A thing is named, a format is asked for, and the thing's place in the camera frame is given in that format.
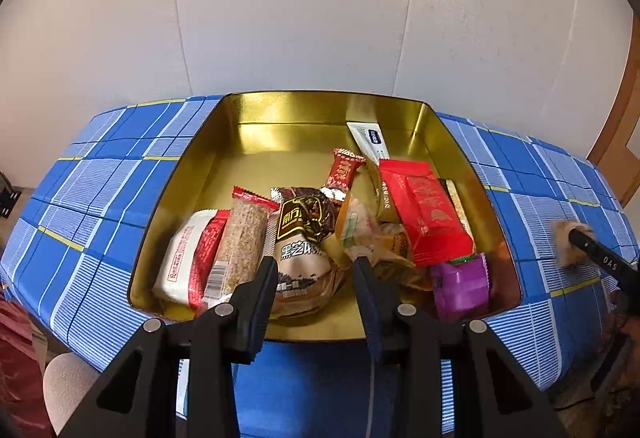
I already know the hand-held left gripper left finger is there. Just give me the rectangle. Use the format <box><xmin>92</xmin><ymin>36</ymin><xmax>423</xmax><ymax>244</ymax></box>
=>
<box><xmin>57</xmin><ymin>256</ymin><xmax>279</xmax><ymax>438</ymax></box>

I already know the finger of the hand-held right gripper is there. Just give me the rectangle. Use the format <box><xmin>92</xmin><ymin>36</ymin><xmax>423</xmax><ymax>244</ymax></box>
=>
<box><xmin>570</xmin><ymin>228</ymin><xmax>640</xmax><ymax>291</ymax></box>

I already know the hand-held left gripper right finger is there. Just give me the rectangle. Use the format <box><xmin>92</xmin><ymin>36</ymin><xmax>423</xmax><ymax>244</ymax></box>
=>
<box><xmin>352</xmin><ymin>256</ymin><xmax>571</xmax><ymax>438</ymax></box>

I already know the tan pastry packet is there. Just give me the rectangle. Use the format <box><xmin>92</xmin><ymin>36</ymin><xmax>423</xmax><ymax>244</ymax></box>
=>
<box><xmin>554</xmin><ymin>219</ymin><xmax>598</xmax><ymax>269</ymax></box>

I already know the brown white snack packet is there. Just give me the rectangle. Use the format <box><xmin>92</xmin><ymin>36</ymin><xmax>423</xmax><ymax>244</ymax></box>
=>
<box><xmin>270</xmin><ymin>186</ymin><xmax>341</xmax><ymax>316</ymax></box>

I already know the clear yellow packet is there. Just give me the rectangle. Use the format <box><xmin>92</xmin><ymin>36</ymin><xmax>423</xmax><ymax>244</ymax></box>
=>
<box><xmin>320</xmin><ymin>195</ymin><xmax>436</xmax><ymax>291</ymax></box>

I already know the grain bar red-ended packet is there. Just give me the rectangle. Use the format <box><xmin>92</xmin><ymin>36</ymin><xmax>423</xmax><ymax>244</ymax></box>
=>
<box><xmin>200</xmin><ymin>186</ymin><xmax>281</xmax><ymax>311</ymax></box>

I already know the purple snack packet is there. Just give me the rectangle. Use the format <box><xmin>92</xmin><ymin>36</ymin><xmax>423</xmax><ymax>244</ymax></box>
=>
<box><xmin>430</xmin><ymin>253</ymin><xmax>493</xmax><ymax>323</ymax></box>

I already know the white red snack packet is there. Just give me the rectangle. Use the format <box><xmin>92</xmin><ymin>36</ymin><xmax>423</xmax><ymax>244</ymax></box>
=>
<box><xmin>151</xmin><ymin>209</ymin><xmax>231</xmax><ymax>311</ymax></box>

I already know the red square snack packet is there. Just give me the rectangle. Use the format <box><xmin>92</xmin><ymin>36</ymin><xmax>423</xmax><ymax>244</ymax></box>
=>
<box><xmin>377</xmin><ymin>158</ymin><xmax>476</xmax><ymax>268</ymax></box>

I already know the gold triangular snack packet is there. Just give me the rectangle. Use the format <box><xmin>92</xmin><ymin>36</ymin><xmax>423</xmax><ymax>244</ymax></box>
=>
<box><xmin>361</xmin><ymin>162</ymin><xmax>401</xmax><ymax>223</ymax></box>

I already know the small red candy packet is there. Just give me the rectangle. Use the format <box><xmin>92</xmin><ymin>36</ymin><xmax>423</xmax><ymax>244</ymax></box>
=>
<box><xmin>320</xmin><ymin>148</ymin><xmax>367</xmax><ymax>201</ymax></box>

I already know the gold tin box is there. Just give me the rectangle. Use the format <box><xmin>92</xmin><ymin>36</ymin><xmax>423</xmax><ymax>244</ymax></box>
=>
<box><xmin>126</xmin><ymin>90</ymin><xmax>524</xmax><ymax>344</ymax></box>

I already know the white blue-label snack packet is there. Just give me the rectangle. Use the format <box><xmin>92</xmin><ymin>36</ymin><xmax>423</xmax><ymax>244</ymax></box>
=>
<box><xmin>346</xmin><ymin>121</ymin><xmax>392</xmax><ymax>160</ymax></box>

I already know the wooden door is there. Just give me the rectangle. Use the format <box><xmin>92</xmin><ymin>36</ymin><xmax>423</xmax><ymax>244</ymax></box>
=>
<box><xmin>585</xmin><ymin>13</ymin><xmax>640</xmax><ymax>214</ymax></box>

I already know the blue plaid bed sheet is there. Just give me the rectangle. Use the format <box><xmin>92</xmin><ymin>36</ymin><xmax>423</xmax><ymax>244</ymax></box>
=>
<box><xmin>0</xmin><ymin>95</ymin><xmax>640</xmax><ymax>438</ymax></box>

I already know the beige round stool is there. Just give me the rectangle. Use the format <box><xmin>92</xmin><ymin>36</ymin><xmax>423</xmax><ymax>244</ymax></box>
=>
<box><xmin>42</xmin><ymin>352</ymin><xmax>101</xmax><ymax>436</ymax></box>

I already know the black object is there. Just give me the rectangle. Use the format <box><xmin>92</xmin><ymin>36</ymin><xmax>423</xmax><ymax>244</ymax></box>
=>
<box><xmin>0</xmin><ymin>172</ymin><xmax>22</xmax><ymax>219</ymax></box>

